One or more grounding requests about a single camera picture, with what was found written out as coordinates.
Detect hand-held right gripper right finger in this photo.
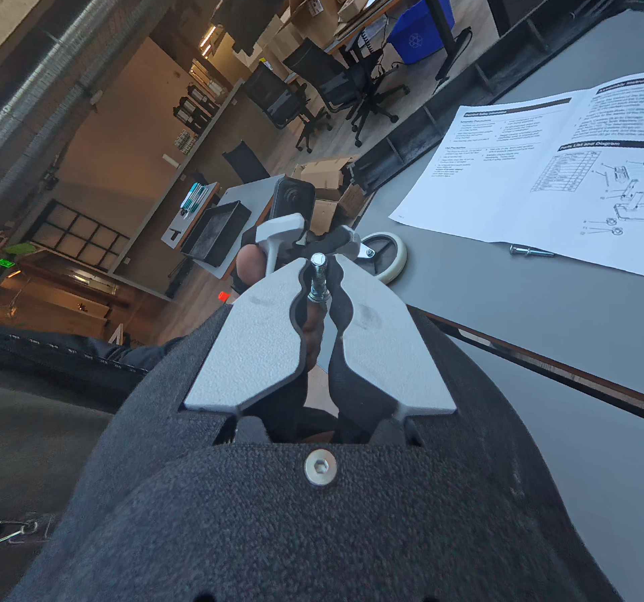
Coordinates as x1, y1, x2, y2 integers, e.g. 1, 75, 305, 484
326, 255, 459, 425

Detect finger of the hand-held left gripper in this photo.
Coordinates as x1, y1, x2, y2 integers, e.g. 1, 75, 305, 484
333, 227, 377, 261
255, 213, 308, 277

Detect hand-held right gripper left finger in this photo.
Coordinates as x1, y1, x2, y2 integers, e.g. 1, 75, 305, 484
183, 257, 310, 417

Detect grey desk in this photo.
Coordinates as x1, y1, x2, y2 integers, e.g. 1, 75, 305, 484
352, 8, 644, 411

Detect pale caster wheel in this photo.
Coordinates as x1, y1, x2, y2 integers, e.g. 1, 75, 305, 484
361, 232, 409, 284

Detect open cardboard box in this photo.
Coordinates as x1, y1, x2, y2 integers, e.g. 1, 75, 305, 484
292, 156, 374, 236

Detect small grey table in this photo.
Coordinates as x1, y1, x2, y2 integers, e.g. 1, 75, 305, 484
207, 174, 285, 281

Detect black chair back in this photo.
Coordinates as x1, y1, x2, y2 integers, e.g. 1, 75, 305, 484
223, 140, 272, 186

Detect black shallow tray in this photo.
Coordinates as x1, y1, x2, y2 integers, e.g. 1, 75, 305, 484
179, 201, 252, 268

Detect teal marker set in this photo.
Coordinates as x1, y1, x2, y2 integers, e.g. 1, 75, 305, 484
180, 183, 210, 218

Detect black office chair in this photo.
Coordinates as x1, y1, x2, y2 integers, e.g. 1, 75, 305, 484
283, 37, 411, 148
244, 61, 334, 155

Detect long white shelf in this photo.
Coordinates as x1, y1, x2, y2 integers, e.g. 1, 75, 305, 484
108, 79, 247, 277

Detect white instruction sheet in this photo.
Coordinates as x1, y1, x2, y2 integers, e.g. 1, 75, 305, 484
388, 74, 644, 277

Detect person's dark trouser leg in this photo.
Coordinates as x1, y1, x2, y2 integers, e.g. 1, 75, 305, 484
0, 324, 188, 411

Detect stack of cardboard boxes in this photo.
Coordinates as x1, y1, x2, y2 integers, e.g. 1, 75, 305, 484
259, 0, 385, 61

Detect wooden cabinet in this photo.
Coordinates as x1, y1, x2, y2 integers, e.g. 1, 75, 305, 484
0, 260, 119, 347

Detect black grid window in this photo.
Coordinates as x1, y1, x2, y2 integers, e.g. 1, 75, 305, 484
29, 199, 132, 274

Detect blue recycling bin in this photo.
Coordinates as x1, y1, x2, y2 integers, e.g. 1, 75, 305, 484
386, 0, 457, 65

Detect wooden table black legs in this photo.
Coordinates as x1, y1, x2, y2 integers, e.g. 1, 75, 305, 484
324, 0, 475, 84

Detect silver ventilation duct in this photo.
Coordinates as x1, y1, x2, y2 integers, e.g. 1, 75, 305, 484
0, 0, 169, 162

